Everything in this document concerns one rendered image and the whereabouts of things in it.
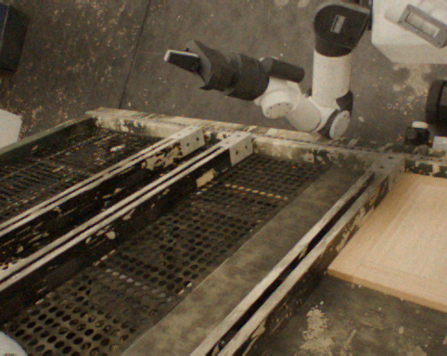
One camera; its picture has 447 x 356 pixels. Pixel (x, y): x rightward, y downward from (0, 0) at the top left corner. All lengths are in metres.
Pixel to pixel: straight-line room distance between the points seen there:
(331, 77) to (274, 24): 1.75
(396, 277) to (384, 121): 1.49
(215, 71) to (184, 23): 2.50
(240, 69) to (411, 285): 0.53
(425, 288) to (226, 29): 2.39
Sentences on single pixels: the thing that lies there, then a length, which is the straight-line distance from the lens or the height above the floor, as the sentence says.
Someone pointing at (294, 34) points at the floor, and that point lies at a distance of 2.74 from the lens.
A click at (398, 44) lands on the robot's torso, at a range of 0.99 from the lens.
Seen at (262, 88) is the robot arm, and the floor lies 1.46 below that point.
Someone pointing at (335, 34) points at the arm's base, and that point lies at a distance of 1.04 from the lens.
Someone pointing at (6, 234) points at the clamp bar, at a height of 1.59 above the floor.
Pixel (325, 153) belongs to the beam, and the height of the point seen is 0.90.
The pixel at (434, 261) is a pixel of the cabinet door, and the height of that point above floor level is 1.20.
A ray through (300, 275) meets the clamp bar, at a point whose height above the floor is 1.42.
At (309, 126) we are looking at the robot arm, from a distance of 1.12.
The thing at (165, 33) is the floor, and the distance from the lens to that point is 3.41.
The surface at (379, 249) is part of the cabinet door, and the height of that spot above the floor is 1.21.
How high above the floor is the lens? 2.20
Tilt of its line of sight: 54 degrees down
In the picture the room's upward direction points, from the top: 78 degrees counter-clockwise
